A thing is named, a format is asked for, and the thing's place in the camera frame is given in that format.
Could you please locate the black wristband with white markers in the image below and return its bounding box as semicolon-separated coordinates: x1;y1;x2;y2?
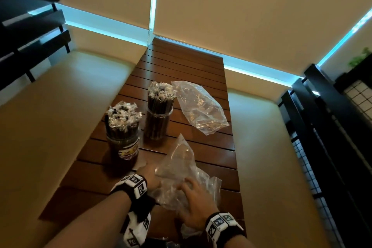
205;212;247;248
110;174;156;222

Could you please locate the green plant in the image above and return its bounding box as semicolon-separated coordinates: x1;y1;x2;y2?
348;47;372;68

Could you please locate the black framed wire grid panel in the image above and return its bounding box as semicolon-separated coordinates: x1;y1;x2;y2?
333;53;372;94

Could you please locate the person's right hand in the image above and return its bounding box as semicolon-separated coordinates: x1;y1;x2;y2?
177;176;219;231

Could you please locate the black slatted bench backrest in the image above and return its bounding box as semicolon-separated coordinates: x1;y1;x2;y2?
0;0;72;91
277;63;372;248

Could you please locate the transparent plastic cup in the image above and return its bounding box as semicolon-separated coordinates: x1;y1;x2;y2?
106;131;141;170
144;107;174;141

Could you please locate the clear plastic zip bag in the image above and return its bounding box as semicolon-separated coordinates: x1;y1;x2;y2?
171;81;230;136
150;133;223;239

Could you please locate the person's left hand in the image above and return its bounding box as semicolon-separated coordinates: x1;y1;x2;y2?
136;163;162;192

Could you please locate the person's left forearm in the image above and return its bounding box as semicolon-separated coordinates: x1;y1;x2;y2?
43;191;132;248

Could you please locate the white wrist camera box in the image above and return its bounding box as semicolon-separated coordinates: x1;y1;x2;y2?
122;211;152;248

